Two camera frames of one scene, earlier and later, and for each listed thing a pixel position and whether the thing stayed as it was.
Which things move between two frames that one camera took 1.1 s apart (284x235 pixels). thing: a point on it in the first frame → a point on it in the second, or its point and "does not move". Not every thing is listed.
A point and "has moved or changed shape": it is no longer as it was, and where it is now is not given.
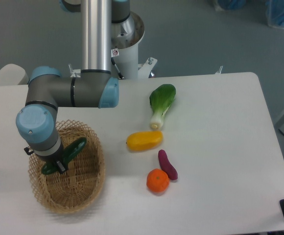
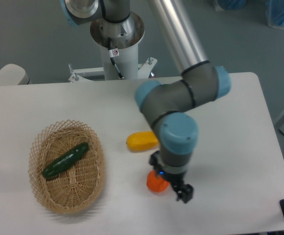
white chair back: x=11 y=74 does not move
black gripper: x=56 y=157 → x=176 y=179
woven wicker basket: x=75 y=190 does not move
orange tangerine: x=157 y=180 does not move
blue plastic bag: x=282 y=13 does not move
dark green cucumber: x=70 y=151 has moved or changed shape
